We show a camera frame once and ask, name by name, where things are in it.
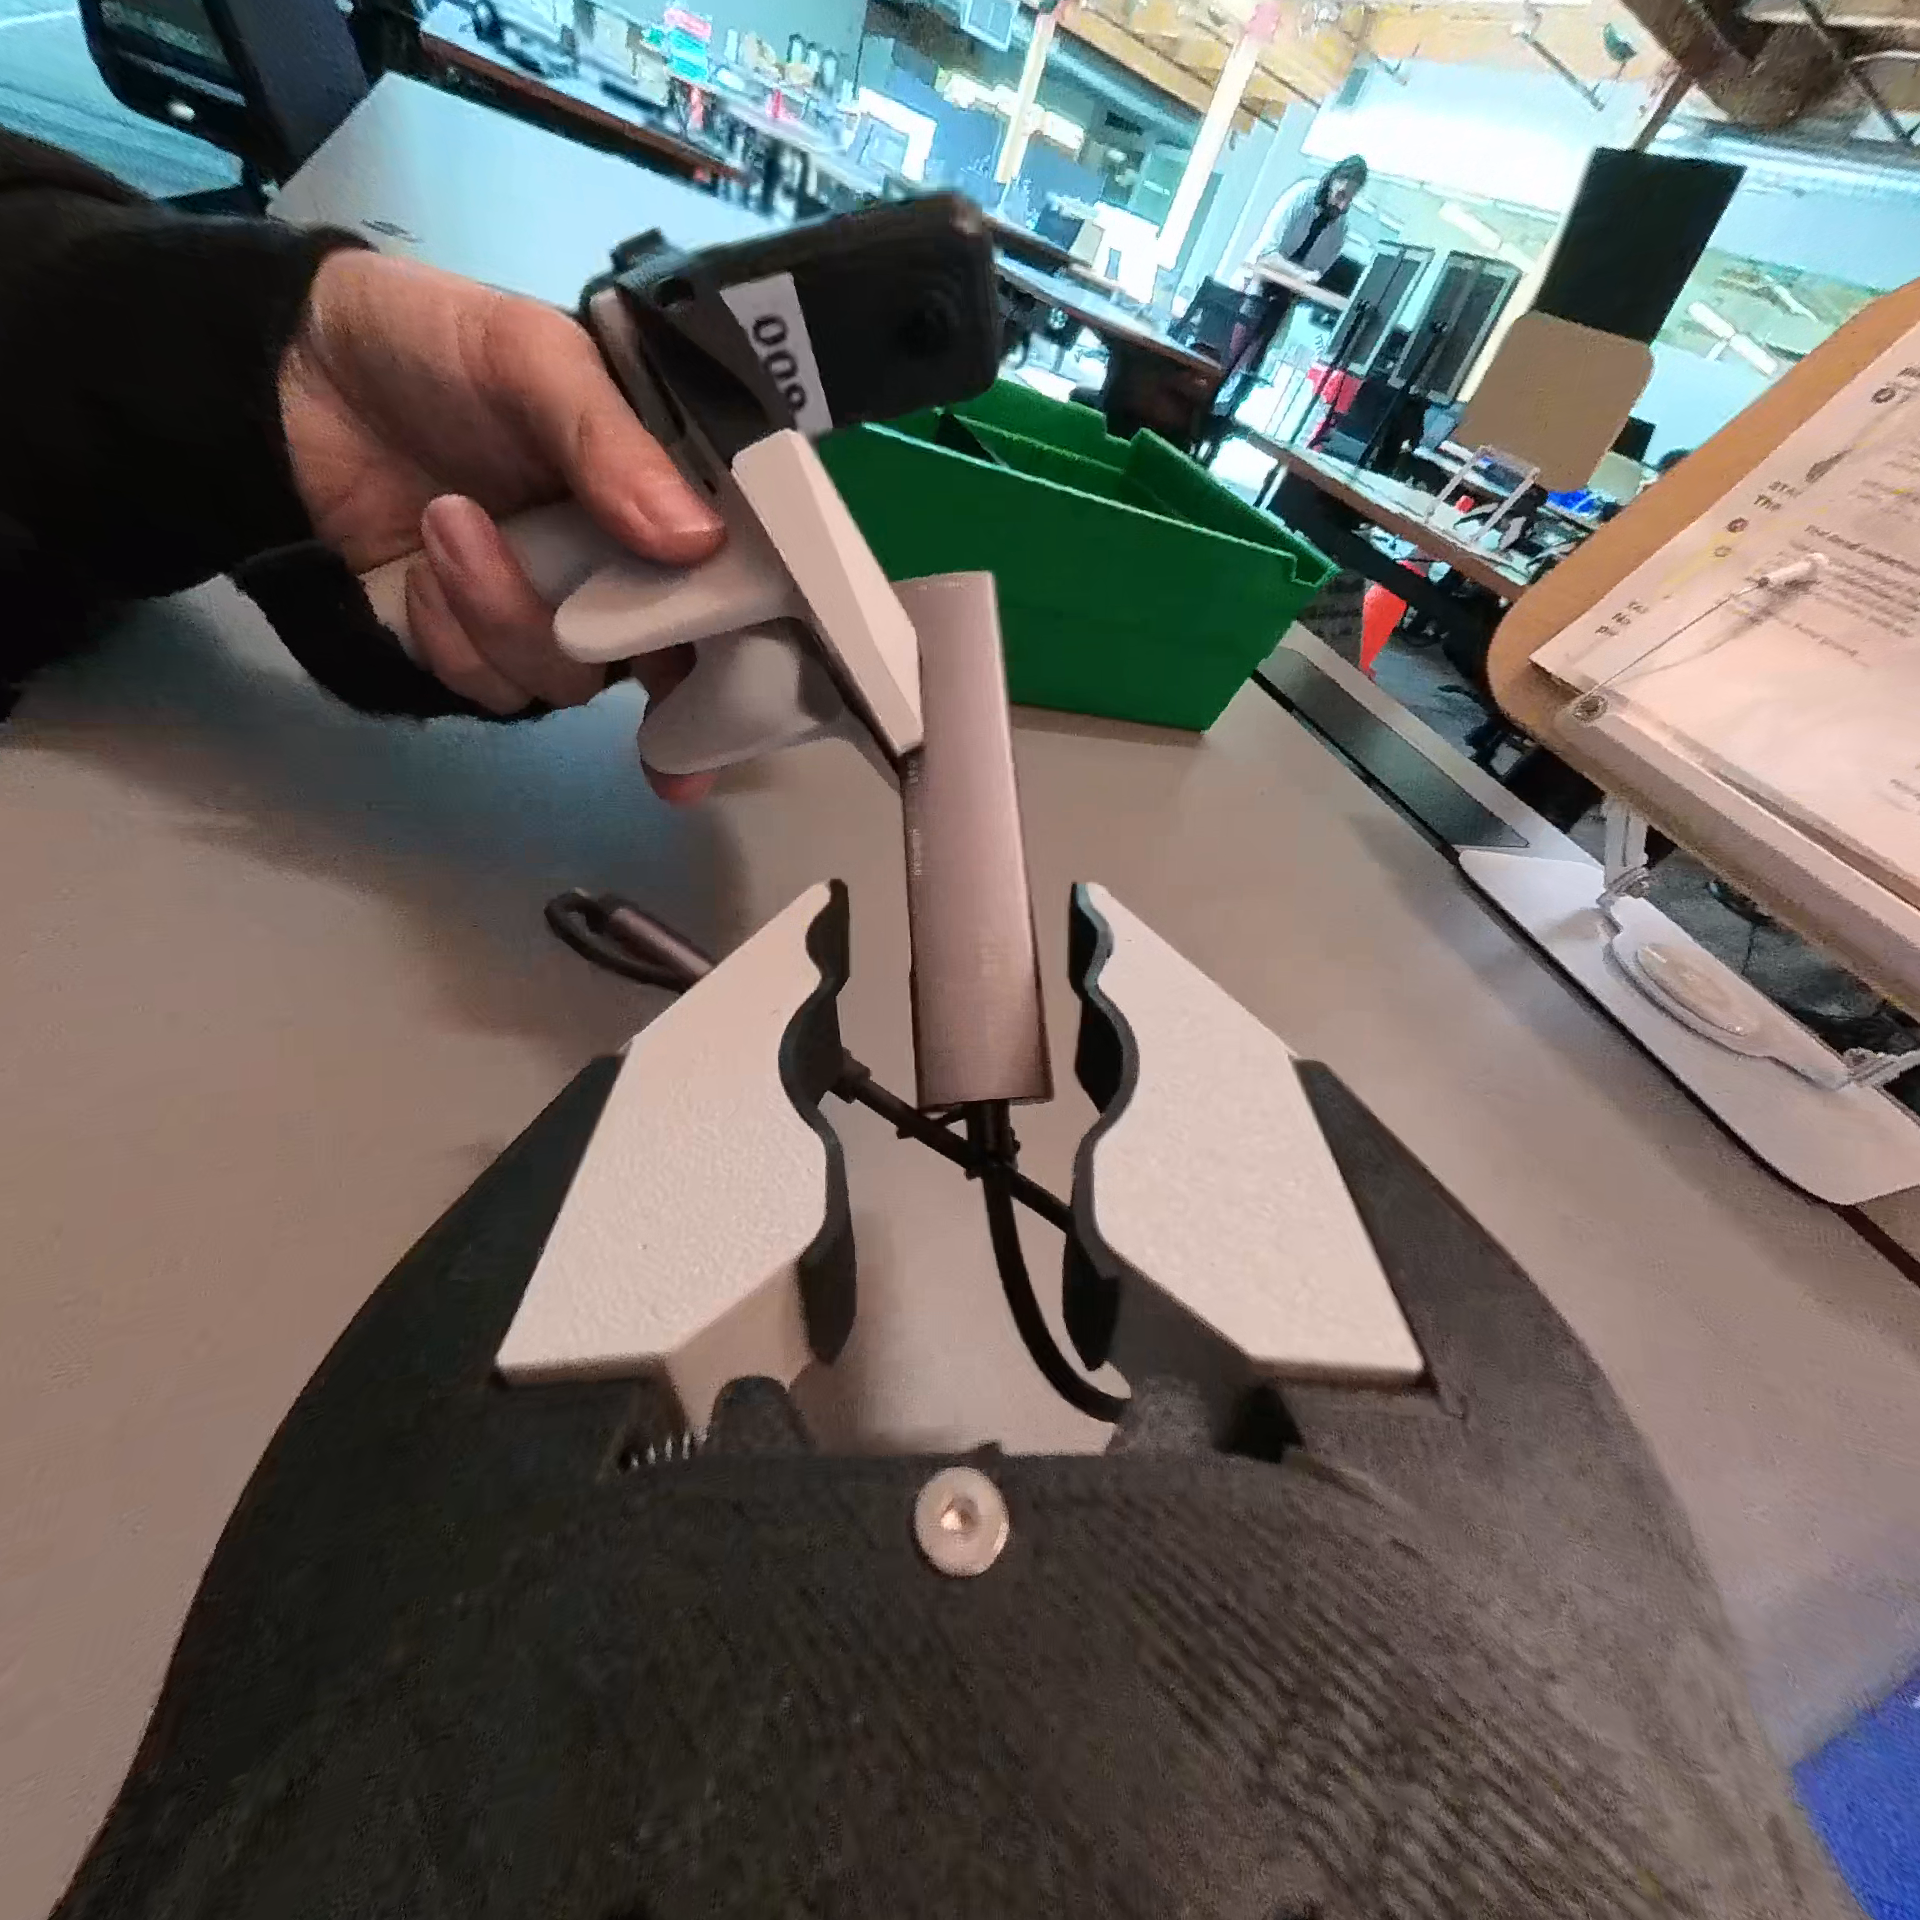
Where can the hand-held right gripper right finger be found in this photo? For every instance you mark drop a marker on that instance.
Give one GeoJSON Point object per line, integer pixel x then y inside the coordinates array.
{"type": "Point", "coordinates": [1245, 1202]}

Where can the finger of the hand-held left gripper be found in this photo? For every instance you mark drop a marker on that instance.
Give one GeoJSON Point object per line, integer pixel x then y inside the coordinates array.
{"type": "Point", "coordinates": [839, 600]}

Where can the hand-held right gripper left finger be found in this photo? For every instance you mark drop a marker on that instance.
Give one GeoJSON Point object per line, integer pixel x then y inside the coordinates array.
{"type": "Point", "coordinates": [676, 1202]}

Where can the grey metal USB hub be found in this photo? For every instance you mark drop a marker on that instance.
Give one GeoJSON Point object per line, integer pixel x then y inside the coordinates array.
{"type": "Point", "coordinates": [967, 839]}

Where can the person's left forearm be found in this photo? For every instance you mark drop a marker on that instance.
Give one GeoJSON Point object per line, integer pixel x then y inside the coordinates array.
{"type": "Point", "coordinates": [120, 375]}

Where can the grey desk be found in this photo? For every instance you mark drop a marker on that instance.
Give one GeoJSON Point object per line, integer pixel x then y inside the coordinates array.
{"type": "Point", "coordinates": [301, 974]}

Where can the person's left hand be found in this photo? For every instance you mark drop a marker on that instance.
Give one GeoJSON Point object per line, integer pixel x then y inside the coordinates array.
{"type": "Point", "coordinates": [435, 390]}

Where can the green plastic bin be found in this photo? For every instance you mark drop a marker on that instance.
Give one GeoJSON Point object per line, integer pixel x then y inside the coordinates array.
{"type": "Point", "coordinates": [1080, 600]}

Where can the neighbouring grey table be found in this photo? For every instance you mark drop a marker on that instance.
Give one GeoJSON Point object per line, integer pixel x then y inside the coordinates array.
{"type": "Point", "coordinates": [452, 181]}

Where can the wooden document stand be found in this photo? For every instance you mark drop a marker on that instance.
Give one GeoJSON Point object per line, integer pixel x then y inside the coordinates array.
{"type": "Point", "coordinates": [1724, 1079]}

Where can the orange traffic cone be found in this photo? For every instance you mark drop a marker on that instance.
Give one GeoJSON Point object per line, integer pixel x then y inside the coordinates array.
{"type": "Point", "coordinates": [1384, 629]}

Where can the black office chair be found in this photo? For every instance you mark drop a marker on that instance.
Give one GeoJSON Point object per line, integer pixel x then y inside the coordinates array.
{"type": "Point", "coordinates": [226, 76]}

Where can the cardboard panel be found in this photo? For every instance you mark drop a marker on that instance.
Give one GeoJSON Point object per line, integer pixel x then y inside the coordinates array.
{"type": "Point", "coordinates": [1552, 383]}

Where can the black monitor panel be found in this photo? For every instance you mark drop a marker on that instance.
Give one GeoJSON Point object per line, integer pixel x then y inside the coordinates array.
{"type": "Point", "coordinates": [1643, 242]}

